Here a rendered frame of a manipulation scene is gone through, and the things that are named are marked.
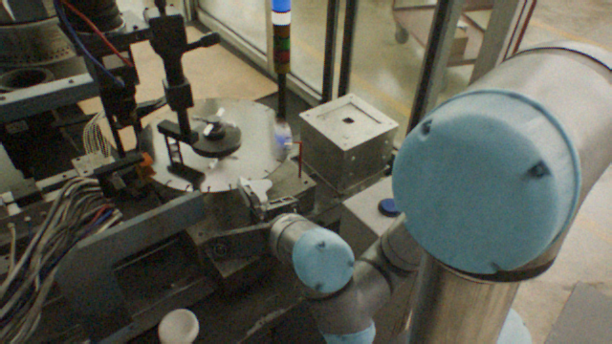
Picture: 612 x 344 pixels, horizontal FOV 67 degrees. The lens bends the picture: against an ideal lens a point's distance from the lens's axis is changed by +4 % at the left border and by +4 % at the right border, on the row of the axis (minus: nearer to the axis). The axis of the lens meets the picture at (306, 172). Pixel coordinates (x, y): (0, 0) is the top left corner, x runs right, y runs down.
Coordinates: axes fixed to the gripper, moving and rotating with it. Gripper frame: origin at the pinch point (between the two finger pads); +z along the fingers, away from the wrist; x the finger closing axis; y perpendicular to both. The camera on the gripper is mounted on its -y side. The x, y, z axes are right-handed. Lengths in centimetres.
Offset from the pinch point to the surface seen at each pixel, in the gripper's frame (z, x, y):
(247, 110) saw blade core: 18.2, 19.1, 10.3
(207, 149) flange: 7.9, 13.5, -2.5
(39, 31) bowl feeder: 59, 49, -29
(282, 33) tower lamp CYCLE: 19.3, 34.8, 23.4
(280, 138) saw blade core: 7.2, 12.2, 13.3
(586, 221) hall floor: 56, -67, 167
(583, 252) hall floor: 45, -74, 150
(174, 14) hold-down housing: -9.2, 37.3, -5.1
